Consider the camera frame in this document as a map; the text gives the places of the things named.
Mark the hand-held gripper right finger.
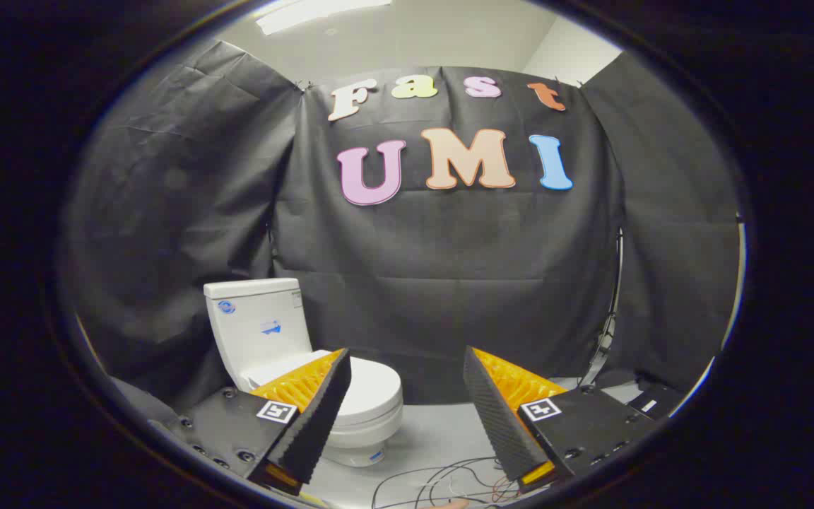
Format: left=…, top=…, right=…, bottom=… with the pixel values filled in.
left=462, top=346, right=662, bottom=494

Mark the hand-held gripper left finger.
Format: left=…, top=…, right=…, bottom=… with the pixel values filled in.
left=160, top=348, right=353, bottom=496

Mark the white toilet lid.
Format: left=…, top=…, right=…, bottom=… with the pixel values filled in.
left=240, top=349, right=403, bottom=427

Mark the white ceramic toilet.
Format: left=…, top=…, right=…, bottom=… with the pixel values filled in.
left=203, top=278, right=404, bottom=468

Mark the black floor box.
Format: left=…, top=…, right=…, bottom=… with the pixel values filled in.
left=626, top=382, right=683, bottom=419

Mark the black backdrop cloth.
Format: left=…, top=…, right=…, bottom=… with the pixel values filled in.
left=61, top=39, right=743, bottom=418

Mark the thin metal light stand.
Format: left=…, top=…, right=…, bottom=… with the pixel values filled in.
left=577, top=226, right=625, bottom=386

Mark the ceiling light panel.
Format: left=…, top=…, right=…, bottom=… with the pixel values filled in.
left=255, top=0, right=394, bottom=35

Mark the bundle of floor cables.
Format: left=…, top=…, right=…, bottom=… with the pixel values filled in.
left=372, top=456, right=521, bottom=509

